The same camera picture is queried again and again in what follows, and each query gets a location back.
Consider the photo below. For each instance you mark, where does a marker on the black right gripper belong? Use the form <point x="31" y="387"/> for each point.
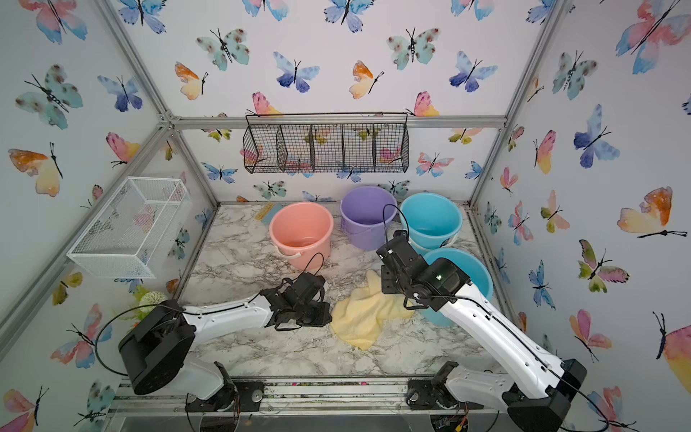
<point x="387" y="279"/>

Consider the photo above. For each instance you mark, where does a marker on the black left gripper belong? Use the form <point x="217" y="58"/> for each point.
<point x="323" y="321"/>

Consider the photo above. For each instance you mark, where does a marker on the cream yellow microfibre cloth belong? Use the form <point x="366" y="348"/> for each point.
<point x="358" y="320"/>

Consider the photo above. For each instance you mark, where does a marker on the teal bucket with sticker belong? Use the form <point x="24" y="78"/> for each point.
<point x="433" y="221"/>

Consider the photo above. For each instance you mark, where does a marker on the pink plastic bucket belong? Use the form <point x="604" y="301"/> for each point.
<point x="301" y="234"/>

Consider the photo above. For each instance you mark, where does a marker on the purple plastic bucket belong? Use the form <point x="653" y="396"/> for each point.
<point x="366" y="214"/>

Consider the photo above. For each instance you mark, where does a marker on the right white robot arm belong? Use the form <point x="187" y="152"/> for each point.
<point x="536" y="388"/>

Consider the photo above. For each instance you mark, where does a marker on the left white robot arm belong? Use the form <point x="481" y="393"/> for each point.
<point x="156" y="354"/>

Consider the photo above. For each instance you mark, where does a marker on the artificial flower pot plant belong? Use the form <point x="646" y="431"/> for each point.
<point x="145" y="302"/>

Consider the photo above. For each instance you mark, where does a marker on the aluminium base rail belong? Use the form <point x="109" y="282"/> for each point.
<point x="291" y="396"/>

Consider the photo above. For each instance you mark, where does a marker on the black wire wall basket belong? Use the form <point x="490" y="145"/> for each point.
<point x="326" y="143"/>

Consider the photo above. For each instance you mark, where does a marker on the white mesh wall basket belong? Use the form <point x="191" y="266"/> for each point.
<point x="136" y="230"/>

